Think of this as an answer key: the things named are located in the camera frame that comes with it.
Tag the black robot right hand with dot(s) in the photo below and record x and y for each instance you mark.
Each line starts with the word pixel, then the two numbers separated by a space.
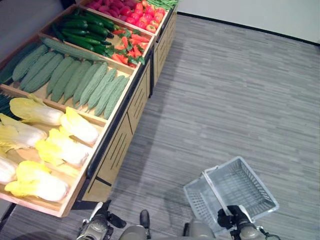
pixel 231 216

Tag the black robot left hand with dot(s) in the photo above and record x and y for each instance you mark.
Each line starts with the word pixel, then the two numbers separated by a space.
pixel 107 208

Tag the clear plastic shopping basket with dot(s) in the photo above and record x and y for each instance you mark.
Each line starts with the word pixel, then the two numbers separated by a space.
pixel 240 185

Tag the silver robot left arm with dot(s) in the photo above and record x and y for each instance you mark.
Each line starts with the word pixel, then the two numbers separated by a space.
pixel 96 229

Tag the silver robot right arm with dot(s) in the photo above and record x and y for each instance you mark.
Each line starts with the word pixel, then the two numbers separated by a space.
pixel 247 231

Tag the silver robot right leg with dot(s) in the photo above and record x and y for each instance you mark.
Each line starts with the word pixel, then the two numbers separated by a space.
pixel 200 230

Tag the silver robot leg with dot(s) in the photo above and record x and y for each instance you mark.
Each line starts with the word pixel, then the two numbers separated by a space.
pixel 200 230
pixel 133 233

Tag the silver robot left leg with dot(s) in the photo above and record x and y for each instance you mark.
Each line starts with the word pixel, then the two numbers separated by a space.
pixel 133 233

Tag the dark robot left foot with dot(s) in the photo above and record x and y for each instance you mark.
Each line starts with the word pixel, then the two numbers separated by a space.
pixel 144 218

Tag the wooden cabbage tray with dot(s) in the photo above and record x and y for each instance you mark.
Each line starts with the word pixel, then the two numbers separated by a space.
pixel 50 206

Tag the yellow white napa cabbage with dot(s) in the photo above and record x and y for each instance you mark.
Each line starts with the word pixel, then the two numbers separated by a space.
pixel 67 150
pixel 22 136
pixel 7 170
pixel 42 186
pixel 42 113
pixel 82 128

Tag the wooden bitter gourd tray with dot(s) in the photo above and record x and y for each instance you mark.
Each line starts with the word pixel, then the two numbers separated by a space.
pixel 75 113

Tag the green bitter gourd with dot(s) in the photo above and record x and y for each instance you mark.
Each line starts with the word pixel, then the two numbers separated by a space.
pixel 45 75
pixel 66 82
pixel 116 98
pixel 10 68
pixel 86 86
pixel 37 71
pixel 28 62
pixel 102 88
pixel 76 83
pixel 108 96
pixel 60 75
pixel 96 82

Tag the orange carrot with leaves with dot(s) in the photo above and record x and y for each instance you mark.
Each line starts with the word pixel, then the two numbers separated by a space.
pixel 131 54
pixel 140 38
pixel 118 32
pixel 125 42
pixel 137 51
pixel 119 59
pixel 132 65

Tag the dark green cucumber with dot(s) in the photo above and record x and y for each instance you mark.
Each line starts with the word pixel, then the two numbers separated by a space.
pixel 80 38
pixel 102 21
pixel 98 40
pixel 57 32
pixel 85 19
pixel 75 32
pixel 75 24
pixel 78 44
pixel 100 30
pixel 102 50

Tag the long green loofah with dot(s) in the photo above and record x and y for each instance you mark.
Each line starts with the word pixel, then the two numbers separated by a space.
pixel 72 50

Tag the wooden cucumber and carrot tray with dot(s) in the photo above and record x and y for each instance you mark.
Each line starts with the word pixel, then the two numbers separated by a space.
pixel 117 41

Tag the wooden cabinet with slats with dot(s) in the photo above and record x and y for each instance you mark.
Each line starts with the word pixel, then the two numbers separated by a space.
pixel 163 47

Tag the red tomato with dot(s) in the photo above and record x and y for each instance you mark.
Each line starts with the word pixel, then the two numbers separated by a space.
pixel 160 11
pixel 144 3
pixel 135 16
pixel 145 19
pixel 150 10
pixel 130 20
pixel 157 19
pixel 139 12
pixel 151 28
pixel 141 25
pixel 139 6
pixel 154 23

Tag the green bean pile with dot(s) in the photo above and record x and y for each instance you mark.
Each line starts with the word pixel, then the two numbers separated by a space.
pixel 162 3

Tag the wooden cabinet with black frame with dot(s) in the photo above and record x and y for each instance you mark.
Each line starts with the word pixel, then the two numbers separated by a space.
pixel 117 150

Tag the black wall baseboard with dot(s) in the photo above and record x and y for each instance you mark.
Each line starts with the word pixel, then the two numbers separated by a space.
pixel 250 27

